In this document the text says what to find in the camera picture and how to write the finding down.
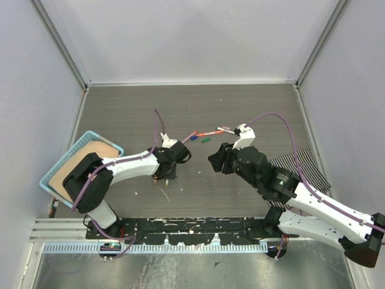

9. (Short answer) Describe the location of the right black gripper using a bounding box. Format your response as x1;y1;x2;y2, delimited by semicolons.
208;140;260;188

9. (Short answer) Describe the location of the white marker green end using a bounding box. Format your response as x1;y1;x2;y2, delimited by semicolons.
217;127;235;135

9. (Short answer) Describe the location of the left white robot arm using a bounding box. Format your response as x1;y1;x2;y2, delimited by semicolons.
63;141;192;239

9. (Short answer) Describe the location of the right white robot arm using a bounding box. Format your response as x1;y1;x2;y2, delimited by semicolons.
208;143;384;268

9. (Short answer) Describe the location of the pink highlighter pen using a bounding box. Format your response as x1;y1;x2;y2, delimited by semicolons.
181;131;197;144

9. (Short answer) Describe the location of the orange white marker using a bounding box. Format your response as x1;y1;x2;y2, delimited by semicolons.
196;130;224;137

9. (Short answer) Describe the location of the light blue plastic basket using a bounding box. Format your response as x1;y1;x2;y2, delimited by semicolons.
40;131;124;207

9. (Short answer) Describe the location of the striped black white cloth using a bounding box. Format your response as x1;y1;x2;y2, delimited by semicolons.
269;149;331;195

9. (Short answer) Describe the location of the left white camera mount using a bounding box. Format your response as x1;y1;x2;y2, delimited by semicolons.
160;132;177;149

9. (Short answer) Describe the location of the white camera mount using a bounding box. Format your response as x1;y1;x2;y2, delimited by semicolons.
232;124;256;150
160;132;177;149

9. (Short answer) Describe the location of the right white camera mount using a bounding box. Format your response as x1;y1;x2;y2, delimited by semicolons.
232;124;256;150

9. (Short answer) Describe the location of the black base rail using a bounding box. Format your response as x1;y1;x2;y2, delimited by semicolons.
104;217;282;246

